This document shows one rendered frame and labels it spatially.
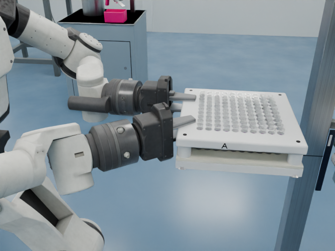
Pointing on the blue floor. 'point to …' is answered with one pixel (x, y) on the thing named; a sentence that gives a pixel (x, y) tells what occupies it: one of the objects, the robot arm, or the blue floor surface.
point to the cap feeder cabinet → (114, 45)
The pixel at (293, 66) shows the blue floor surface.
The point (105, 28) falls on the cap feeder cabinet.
